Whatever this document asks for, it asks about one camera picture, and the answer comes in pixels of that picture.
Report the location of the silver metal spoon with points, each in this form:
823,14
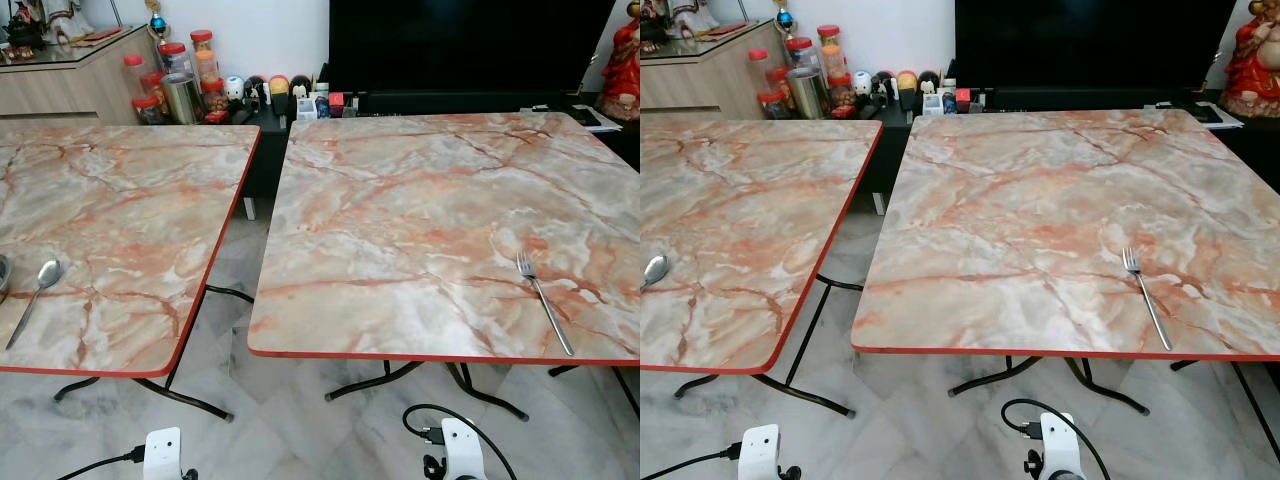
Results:
46,274
655,269

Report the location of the marble-pattern folding table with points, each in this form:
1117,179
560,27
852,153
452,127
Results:
110,220
430,230
740,220
1050,220

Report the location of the silver metal fork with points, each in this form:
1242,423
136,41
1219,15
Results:
545,305
1149,303

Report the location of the white papers stack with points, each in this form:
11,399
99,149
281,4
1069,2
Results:
575,117
1205,113

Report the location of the red and gold statue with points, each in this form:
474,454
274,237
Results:
622,75
1255,70

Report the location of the light wooden cabinet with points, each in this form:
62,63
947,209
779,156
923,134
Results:
700,85
70,90

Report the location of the short red-lid jar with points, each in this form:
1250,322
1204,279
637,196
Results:
772,104
148,110

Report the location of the clear red-lid plastic jar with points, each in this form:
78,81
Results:
133,75
758,70

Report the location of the dark seated statue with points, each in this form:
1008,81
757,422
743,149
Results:
653,25
22,30

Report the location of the steel canister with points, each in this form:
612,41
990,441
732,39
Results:
182,98
808,92

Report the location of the flat red box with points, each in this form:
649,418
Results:
100,35
727,29

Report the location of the wide red-lid snack jar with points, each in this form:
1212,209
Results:
799,52
174,58

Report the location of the blue ball ornament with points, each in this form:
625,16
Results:
785,18
157,22

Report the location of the black flat television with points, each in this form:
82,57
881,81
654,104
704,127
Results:
460,45
1090,40

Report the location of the tall red-lid jar orange contents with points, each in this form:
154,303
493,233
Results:
204,58
830,52

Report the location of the small white figurine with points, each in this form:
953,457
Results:
862,83
234,88

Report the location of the yellow-headed figurine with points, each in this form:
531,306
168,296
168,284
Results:
278,90
906,85

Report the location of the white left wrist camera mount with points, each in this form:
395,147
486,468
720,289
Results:
163,453
760,450

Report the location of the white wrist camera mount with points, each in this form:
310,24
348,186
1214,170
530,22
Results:
1060,445
462,450
760,450
163,453

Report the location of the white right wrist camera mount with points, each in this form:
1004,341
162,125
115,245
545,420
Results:
1060,445
462,450

